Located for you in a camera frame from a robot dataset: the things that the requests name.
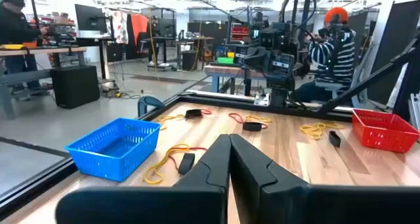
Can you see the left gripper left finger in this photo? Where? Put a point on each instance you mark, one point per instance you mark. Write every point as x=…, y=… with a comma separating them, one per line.
x=147, y=207

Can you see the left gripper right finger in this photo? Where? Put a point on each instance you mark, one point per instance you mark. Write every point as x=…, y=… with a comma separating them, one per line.
x=295, y=207

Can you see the red rubber band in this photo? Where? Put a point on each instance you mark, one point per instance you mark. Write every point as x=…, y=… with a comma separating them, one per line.
x=197, y=148
x=209, y=112
x=234, y=116

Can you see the yellow rubber band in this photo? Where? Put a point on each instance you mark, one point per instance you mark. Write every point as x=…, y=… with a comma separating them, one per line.
x=167, y=155
x=315, y=130
x=259, y=119
x=170, y=118

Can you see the wide black rubber band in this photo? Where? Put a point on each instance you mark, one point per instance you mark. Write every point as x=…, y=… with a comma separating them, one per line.
x=193, y=114
x=252, y=126
x=334, y=139

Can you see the red plastic basket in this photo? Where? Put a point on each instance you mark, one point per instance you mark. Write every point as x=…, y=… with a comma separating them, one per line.
x=380, y=140

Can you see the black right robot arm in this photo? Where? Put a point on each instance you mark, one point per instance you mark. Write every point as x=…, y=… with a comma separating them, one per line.
x=279, y=97

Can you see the grey chair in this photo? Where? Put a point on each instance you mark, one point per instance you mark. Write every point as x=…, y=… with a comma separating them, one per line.
x=328, y=87

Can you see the person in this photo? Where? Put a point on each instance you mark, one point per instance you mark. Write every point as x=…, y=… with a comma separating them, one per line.
x=16, y=27
x=153, y=30
x=331, y=56

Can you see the red storage bins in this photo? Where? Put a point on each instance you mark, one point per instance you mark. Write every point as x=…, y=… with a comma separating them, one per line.
x=240, y=33

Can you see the blue plastic basket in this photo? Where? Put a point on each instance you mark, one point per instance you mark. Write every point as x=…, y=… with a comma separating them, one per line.
x=108, y=166

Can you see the green tray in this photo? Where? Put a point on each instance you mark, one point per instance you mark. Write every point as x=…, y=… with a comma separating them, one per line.
x=225, y=60

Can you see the small black clip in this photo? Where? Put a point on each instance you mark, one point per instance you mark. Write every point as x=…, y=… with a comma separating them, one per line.
x=186, y=164

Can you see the black waste bin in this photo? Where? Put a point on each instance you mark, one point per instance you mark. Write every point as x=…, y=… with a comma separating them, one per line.
x=189, y=60

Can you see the dark table clamp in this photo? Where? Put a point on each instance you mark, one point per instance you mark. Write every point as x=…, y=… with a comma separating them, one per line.
x=147, y=102

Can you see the black partition panel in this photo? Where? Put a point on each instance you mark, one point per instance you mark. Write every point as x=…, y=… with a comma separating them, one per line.
x=397, y=46

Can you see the aluminium extrusion bar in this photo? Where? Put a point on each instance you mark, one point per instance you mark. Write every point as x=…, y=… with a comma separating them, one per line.
x=415, y=112

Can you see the black floor cabinet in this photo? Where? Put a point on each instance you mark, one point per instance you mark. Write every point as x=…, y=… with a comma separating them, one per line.
x=75, y=86

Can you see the orange cloth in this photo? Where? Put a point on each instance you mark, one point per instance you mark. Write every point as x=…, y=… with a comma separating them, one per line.
x=139, y=25

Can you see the floral cloth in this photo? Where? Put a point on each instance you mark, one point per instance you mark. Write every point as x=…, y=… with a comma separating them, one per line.
x=118, y=27

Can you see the white standing desk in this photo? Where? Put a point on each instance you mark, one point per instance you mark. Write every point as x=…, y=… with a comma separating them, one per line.
x=98, y=40

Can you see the wooden workbench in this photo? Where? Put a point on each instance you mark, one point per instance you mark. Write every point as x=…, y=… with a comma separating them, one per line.
x=39, y=50

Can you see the distant robot rig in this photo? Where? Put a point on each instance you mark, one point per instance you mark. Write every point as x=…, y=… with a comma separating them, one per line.
x=60, y=36

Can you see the black monitor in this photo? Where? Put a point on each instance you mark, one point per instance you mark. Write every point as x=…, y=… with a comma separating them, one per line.
x=90, y=18

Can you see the yellow flat object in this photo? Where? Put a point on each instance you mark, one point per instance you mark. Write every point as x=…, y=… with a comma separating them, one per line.
x=11, y=47

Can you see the silver arm base bracket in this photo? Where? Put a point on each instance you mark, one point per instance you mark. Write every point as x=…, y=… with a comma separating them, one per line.
x=261, y=100

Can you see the black aluminium table frame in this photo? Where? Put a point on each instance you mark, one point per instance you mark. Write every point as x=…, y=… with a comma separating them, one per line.
x=328, y=109

